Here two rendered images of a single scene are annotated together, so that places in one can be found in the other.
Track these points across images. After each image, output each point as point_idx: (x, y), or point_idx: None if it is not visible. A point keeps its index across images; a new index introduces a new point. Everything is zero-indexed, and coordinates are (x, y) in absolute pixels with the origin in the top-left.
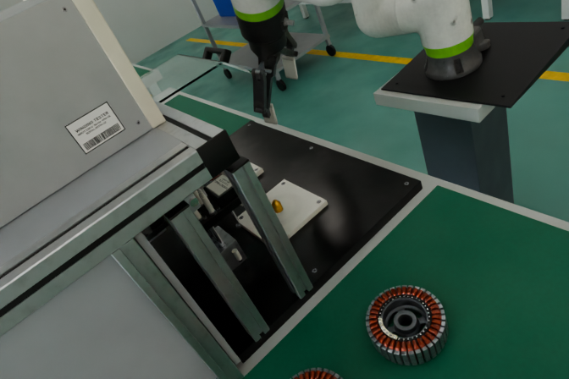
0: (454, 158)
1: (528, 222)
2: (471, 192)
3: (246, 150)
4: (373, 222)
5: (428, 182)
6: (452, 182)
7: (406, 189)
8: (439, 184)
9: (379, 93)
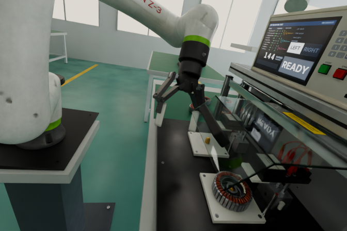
0: (75, 179)
1: (156, 104)
2: (151, 112)
3: (198, 218)
4: (182, 120)
5: (153, 120)
6: (74, 198)
7: (163, 118)
8: (152, 118)
9: (70, 168)
